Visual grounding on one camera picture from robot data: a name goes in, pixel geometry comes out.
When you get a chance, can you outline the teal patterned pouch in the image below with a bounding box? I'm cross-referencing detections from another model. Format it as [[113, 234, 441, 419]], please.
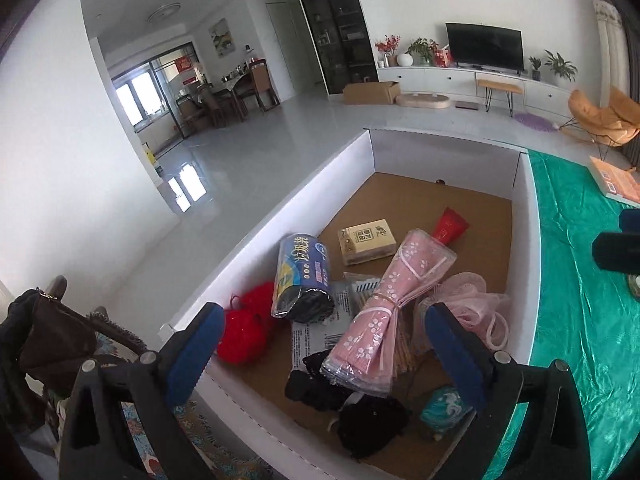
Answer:
[[420, 386, 472, 434]]

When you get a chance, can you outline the pink mesh bath loofah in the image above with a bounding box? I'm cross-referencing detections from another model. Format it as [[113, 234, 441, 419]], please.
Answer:
[[411, 272, 512, 356]]

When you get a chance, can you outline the red foil packet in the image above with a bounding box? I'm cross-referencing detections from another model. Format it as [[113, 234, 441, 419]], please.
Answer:
[[431, 207, 470, 246]]

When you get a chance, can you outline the black fuzzy sequin scrunchie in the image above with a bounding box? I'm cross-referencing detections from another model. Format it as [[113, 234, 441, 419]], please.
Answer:
[[284, 350, 411, 460]]

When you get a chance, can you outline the red yarn ball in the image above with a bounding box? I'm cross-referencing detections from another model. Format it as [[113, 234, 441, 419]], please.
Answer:
[[216, 282, 280, 366]]

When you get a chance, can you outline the pink floral bag pack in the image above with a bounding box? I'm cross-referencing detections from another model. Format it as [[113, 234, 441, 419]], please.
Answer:
[[320, 229, 457, 396]]

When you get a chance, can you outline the beige card box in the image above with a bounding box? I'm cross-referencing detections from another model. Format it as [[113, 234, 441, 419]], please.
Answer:
[[337, 219, 397, 266]]

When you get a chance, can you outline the blue garbage bag roll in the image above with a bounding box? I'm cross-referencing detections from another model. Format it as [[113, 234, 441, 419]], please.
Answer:
[[271, 233, 334, 324]]

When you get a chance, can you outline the orange book on table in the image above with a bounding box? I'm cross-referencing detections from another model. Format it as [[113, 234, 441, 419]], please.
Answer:
[[588, 157, 640, 208]]

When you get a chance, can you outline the green satin tablecloth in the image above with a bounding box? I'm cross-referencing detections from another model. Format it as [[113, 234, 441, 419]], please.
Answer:
[[529, 152, 639, 479]]

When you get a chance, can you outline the orange lounge chair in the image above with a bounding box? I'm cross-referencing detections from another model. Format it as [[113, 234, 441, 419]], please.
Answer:
[[559, 86, 639, 160]]

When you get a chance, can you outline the white tv cabinet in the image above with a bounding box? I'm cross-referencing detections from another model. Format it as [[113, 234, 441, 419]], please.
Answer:
[[378, 66, 570, 120]]

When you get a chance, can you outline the green potted plant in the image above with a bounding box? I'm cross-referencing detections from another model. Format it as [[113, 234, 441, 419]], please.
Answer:
[[544, 50, 578, 82]]

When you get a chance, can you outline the small wooden bench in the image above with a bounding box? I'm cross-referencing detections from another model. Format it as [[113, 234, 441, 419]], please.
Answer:
[[476, 78, 524, 117]]

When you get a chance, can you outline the white cardboard box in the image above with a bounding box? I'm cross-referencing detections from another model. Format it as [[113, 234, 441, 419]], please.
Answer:
[[162, 129, 541, 479]]

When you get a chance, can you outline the black flat television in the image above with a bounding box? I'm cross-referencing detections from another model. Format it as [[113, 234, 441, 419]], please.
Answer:
[[446, 23, 524, 72]]

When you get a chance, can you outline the brown cardboard box floor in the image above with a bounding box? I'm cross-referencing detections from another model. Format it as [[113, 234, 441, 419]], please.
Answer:
[[343, 81, 400, 105]]

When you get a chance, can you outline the red flower vase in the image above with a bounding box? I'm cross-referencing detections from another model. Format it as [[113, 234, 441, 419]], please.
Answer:
[[375, 35, 413, 67]]

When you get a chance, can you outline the black display cabinet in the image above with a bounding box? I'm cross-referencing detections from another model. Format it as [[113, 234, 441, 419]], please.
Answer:
[[300, 0, 378, 96]]

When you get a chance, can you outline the dining table with chairs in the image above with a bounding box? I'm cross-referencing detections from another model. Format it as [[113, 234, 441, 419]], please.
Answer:
[[176, 58, 281, 136]]

